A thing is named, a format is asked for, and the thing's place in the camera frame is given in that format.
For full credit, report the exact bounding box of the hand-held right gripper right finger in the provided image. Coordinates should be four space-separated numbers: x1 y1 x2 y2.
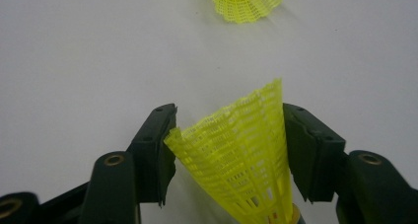
283 103 348 204

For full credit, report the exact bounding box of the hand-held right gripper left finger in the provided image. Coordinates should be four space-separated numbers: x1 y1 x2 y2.
126 103 178 207

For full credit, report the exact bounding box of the yellow shuttlecock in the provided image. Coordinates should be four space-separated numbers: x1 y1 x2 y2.
163 78 302 224
210 0 292 25

